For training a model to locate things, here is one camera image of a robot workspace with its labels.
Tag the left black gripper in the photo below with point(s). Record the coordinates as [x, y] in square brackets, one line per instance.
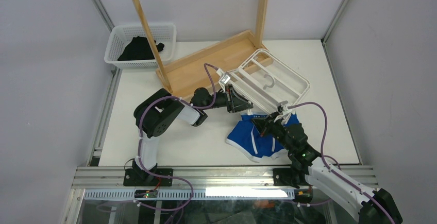
[234, 102]

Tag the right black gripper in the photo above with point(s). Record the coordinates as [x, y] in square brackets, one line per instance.
[261, 124]

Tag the blue boxer underwear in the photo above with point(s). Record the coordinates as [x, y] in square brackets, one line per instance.
[247, 139]

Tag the white plastic clip hanger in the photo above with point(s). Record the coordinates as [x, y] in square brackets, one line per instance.
[265, 80]

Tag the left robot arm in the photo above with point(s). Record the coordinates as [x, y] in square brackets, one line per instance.
[155, 115]

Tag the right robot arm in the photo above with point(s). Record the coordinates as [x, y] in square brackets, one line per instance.
[308, 167]

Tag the wooden hanger stand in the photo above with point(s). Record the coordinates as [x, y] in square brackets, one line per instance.
[186, 73]

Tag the black garment in basket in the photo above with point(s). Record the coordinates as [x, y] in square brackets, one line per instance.
[137, 49]

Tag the white perforated plastic basket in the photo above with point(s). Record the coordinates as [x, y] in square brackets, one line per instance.
[164, 37]

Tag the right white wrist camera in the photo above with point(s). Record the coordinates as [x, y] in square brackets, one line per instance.
[285, 111]

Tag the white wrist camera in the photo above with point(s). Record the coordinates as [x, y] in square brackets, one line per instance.
[285, 111]
[224, 77]

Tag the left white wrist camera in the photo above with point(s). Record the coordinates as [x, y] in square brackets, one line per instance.
[224, 77]

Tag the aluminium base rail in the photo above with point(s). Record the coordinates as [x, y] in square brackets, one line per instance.
[111, 179]

